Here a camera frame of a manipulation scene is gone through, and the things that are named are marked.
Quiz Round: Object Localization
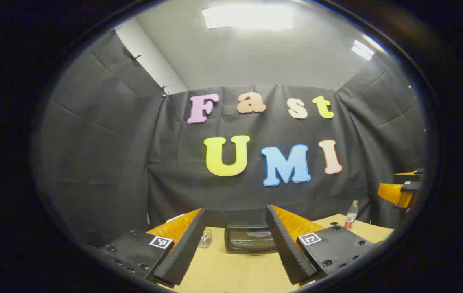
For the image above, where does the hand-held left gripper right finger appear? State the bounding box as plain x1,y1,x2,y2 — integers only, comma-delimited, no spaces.
265,204,378,285

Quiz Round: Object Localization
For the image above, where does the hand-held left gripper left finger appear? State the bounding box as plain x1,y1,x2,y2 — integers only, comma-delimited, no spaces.
87,208,208,287

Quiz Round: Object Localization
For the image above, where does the black electric oven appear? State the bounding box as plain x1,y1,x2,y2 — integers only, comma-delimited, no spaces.
224,222,277,254

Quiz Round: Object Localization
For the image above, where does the clear bottle with red label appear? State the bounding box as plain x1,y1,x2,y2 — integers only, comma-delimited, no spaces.
344,199,359,230

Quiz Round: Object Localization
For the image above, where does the small ceiling light panel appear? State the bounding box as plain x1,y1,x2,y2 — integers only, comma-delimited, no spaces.
351,39,375,61

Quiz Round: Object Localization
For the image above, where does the large ceiling light panel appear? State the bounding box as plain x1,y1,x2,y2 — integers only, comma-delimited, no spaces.
202,5,295,30

